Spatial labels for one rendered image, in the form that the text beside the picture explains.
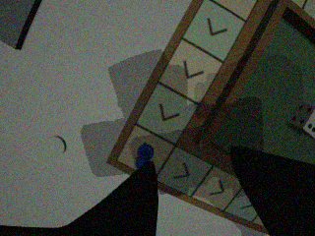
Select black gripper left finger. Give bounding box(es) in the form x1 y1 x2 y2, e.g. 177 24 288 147
0 161 158 236

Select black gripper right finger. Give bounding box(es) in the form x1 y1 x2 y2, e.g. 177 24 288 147
229 146 315 236

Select dark blue pawn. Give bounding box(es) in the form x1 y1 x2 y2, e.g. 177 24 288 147
135 145 154 168

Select brown board frame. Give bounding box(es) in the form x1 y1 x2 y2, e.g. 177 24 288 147
106 0 273 235

